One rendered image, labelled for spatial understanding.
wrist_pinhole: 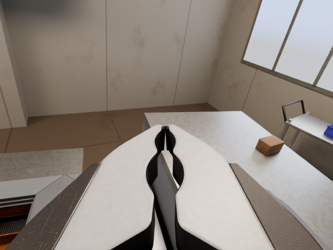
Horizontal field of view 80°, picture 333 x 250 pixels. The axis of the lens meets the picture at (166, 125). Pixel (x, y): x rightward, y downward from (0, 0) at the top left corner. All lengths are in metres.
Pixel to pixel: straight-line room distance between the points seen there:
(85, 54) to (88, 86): 0.44
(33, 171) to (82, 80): 2.06
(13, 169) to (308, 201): 1.25
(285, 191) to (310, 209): 0.08
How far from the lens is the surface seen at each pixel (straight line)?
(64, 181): 0.95
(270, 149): 0.94
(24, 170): 1.22
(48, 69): 3.03
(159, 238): 0.77
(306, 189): 0.88
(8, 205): 0.97
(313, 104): 2.90
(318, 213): 0.81
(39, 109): 3.25
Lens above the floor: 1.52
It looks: 30 degrees down
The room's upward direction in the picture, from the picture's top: 9 degrees clockwise
